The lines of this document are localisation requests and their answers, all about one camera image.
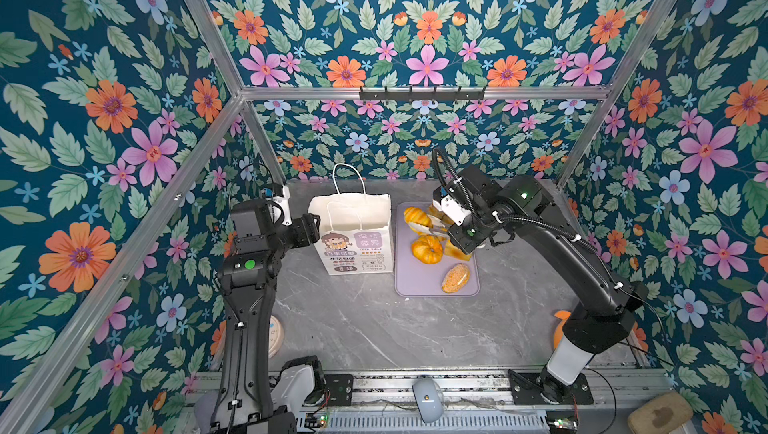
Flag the metal tongs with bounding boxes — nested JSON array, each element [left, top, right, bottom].
[[407, 221, 448, 239]]

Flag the oval seeded bread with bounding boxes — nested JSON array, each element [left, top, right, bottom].
[[441, 264, 471, 294]]

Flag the small striped yellow bread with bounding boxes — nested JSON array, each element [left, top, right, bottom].
[[403, 206, 433, 226]]

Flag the white paper bag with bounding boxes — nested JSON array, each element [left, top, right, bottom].
[[308, 163, 394, 276]]

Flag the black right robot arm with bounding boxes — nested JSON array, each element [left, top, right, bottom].
[[433, 166, 648, 404]]

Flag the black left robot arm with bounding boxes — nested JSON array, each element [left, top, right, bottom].
[[195, 199, 327, 433]]

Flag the square toast bread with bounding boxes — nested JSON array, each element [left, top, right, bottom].
[[443, 239, 472, 262]]

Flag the round pumpkin bread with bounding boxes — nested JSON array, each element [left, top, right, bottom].
[[411, 235, 443, 265]]

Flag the twisted bread top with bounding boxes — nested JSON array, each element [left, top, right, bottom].
[[427, 205, 454, 226]]

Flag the purple cutting mat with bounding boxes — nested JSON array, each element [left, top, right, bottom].
[[394, 202, 480, 297]]

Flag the round beige clock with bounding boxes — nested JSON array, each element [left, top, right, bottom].
[[268, 315, 285, 358]]

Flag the orange plush toy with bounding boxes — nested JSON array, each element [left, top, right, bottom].
[[553, 310, 571, 349]]

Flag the black hook rack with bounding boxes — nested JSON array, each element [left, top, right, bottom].
[[358, 86, 486, 103]]

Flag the tan sponge block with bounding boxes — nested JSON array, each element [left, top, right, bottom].
[[628, 391, 694, 434]]

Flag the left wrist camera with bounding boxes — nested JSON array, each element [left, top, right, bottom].
[[264, 184, 292, 226]]

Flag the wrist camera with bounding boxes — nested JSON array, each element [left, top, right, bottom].
[[264, 184, 292, 226], [436, 196, 471, 226]]

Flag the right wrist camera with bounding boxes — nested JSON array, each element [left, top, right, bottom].
[[436, 196, 471, 226]]

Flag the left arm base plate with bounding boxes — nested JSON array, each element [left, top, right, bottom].
[[325, 373, 355, 407]]

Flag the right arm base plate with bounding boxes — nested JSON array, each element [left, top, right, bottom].
[[506, 368, 594, 406]]

